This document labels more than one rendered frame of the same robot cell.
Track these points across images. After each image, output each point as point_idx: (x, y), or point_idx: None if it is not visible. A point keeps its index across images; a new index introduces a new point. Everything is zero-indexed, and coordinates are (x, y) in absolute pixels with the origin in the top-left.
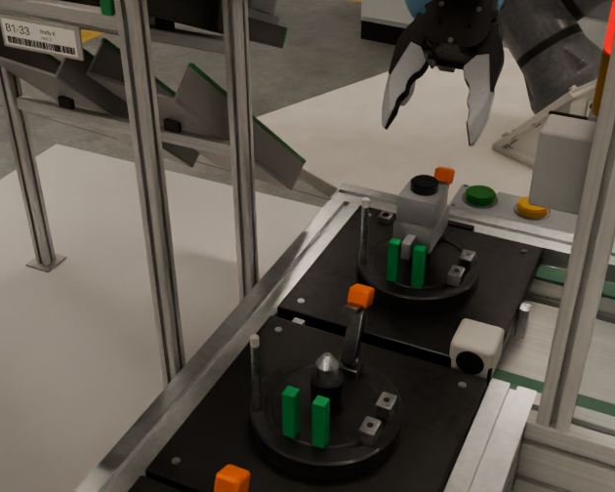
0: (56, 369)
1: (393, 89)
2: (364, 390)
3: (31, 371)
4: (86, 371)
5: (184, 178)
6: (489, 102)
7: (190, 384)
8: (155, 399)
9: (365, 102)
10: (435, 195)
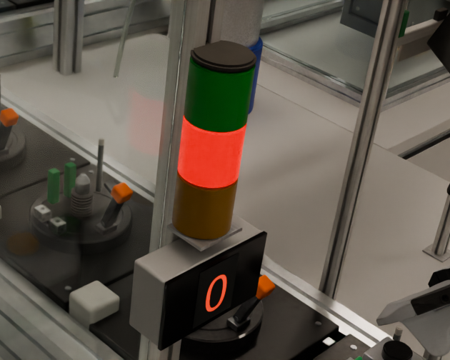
0: (383, 288)
1: None
2: (211, 324)
3: (383, 277)
4: (376, 301)
5: None
6: (401, 306)
7: (281, 278)
8: (270, 259)
9: None
10: (380, 358)
